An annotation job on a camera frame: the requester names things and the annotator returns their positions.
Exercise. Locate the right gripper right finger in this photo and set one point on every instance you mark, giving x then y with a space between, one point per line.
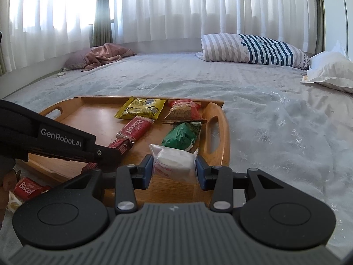
218 179

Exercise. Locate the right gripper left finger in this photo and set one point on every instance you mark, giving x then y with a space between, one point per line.
129 178

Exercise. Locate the red KitKat bar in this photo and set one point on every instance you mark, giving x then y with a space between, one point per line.
115 148

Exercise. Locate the white candy packet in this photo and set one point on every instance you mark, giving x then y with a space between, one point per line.
174 164

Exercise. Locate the red Biscoff packet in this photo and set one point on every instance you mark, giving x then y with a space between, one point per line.
135 129
27 189

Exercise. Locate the green snack packet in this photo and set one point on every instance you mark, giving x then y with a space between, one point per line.
183 136

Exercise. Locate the clear nougat packet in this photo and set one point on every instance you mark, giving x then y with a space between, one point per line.
13 203

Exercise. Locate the yellow snack packet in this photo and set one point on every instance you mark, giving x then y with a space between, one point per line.
144 107

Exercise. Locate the red cashew nut packet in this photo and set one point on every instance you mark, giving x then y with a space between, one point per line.
183 110

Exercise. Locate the person's hand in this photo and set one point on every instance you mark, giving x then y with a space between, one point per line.
9 182

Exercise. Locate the light blue bedspread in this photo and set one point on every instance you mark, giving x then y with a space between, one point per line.
299 133

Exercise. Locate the purple pillow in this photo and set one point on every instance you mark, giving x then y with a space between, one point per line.
77 60

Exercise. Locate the pink crumpled cloth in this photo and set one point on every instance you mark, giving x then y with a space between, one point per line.
105 54

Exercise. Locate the white sheer curtain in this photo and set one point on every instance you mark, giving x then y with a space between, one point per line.
34 31

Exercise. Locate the green curtain left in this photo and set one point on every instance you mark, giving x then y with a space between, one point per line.
102 24

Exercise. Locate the green curtain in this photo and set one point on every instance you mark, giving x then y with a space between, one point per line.
102 24
320 41

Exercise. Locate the striped pillow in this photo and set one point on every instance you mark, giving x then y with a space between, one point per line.
241 48

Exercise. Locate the white pillow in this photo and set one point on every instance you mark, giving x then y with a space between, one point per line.
332 69

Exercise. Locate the green curtain right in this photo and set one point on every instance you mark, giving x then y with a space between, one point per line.
320 41

